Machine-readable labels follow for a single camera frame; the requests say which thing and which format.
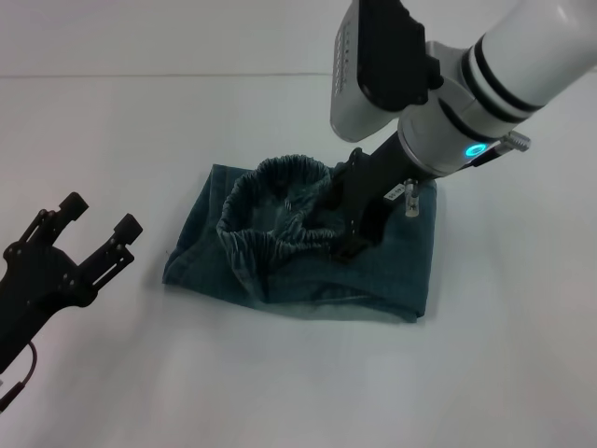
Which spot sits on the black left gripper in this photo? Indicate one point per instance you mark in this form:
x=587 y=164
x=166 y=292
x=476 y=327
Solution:
x=42 y=284

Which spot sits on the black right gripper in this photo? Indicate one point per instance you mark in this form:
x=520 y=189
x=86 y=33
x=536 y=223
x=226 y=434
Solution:
x=373 y=186

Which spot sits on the blue denim shorts with cartoon patch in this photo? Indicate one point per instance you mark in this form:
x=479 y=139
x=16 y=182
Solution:
x=387 y=270

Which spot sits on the small silver plug with label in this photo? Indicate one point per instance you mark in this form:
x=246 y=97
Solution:
x=411 y=200

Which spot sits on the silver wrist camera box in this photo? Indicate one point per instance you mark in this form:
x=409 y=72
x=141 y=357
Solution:
x=364 y=93

